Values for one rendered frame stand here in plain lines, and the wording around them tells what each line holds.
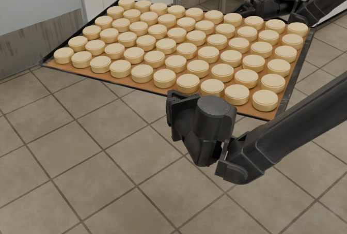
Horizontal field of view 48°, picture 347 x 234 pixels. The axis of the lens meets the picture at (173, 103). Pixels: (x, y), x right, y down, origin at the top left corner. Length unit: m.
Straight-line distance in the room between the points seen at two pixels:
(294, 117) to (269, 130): 0.05
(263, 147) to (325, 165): 1.48
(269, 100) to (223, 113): 0.17
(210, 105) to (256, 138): 0.09
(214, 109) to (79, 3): 2.14
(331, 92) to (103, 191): 1.46
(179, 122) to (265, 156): 0.18
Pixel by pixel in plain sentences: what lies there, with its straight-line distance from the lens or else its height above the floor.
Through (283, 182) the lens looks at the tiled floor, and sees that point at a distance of 1.98.
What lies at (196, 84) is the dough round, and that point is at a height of 1.01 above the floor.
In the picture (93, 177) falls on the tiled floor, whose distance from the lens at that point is 1.97.
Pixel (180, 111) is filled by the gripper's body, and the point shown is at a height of 1.02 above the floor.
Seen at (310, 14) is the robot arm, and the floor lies 1.00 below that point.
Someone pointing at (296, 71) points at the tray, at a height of 1.00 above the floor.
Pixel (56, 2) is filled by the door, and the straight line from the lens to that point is 2.63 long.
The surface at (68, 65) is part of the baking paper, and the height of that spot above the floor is 0.96.
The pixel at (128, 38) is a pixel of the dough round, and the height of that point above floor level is 0.99.
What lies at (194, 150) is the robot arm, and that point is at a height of 1.01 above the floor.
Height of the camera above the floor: 1.52
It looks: 41 degrees down
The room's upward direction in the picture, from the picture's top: straight up
